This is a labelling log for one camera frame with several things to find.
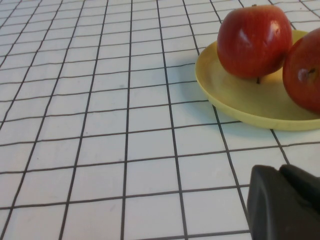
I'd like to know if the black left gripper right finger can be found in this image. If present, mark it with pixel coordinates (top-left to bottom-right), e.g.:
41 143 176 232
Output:
279 163 320 210

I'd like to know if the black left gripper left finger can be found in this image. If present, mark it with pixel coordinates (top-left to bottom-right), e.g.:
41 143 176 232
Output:
246 164 320 240

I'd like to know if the red apple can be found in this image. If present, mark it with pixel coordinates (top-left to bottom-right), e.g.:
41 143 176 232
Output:
282 27 320 113
216 4 293 85

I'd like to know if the yellow plastic plate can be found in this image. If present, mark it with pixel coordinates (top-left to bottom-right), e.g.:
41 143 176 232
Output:
194 29 320 132

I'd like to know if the white black-grid tablecloth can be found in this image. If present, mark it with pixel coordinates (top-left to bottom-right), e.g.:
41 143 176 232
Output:
0 0 320 240

